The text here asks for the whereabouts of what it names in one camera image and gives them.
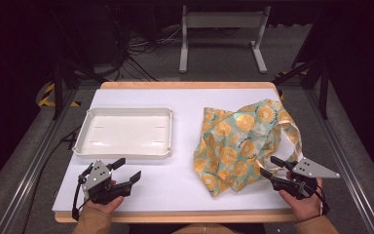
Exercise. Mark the yellow-black hazard tape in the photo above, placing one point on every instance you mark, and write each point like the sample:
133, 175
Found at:
45, 97
282, 74

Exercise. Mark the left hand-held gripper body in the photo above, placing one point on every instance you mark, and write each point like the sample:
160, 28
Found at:
95, 177

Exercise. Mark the white metal stand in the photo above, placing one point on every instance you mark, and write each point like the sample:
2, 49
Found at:
222, 20

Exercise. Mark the aluminium floor rail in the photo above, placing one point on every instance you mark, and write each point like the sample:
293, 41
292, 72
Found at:
344, 162
35, 165

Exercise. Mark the white plastic tray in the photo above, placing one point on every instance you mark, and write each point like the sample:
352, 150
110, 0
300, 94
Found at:
126, 133

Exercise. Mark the white table cover sheet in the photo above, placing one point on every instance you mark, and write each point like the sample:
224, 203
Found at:
181, 97

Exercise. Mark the person's left hand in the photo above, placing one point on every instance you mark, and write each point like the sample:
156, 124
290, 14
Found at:
105, 207

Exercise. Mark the person's right hand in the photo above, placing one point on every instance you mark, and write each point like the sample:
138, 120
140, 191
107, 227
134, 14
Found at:
305, 208

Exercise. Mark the black metal stand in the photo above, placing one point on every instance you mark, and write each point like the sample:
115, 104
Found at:
323, 87
57, 84

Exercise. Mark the person's lap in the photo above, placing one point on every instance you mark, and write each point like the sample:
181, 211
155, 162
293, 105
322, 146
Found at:
204, 229

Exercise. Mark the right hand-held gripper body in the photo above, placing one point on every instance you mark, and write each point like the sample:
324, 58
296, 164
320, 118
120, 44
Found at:
308, 169

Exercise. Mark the orange-print fabric bag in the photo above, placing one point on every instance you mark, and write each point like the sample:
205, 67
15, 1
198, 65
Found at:
233, 146

